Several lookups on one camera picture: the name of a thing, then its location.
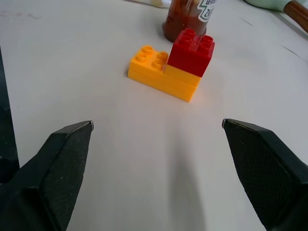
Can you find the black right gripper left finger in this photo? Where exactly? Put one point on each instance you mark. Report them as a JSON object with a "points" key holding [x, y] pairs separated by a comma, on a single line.
{"points": [[48, 178]]}

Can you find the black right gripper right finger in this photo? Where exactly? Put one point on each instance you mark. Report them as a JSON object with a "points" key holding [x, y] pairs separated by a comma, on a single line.
{"points": [[269, 173]]}

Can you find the red toy building brick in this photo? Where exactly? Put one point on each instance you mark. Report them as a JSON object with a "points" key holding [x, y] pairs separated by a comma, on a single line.
{"points": [[191, 54]]}

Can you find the yellow toy building brick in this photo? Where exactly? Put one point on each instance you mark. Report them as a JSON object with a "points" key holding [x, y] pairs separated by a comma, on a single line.
{"points": [[158, 77]]}

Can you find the mint green pot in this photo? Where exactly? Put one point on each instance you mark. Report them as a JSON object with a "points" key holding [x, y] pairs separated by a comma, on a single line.
{"points": [[267, 3]]}

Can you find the brown sauce bottle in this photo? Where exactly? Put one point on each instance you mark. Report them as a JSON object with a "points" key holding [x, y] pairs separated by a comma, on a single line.
{"points": [[185, 18]]}

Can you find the small cream object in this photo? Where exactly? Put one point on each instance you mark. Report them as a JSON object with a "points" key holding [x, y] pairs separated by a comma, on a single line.
{"points": [[157, 3]]}

